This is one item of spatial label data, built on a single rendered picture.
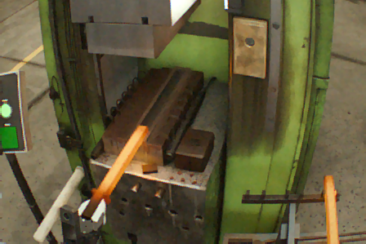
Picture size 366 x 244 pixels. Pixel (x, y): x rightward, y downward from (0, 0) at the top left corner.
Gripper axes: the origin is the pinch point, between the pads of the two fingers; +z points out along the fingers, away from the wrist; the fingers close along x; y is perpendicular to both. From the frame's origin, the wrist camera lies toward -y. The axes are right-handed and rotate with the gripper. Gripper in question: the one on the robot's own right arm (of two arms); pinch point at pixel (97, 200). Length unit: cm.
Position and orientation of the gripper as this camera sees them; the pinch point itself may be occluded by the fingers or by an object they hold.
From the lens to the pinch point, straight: 104.0
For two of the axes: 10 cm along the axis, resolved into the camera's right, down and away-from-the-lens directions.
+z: 3.1, -5.5, 7.8
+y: 0.4, 8.2, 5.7
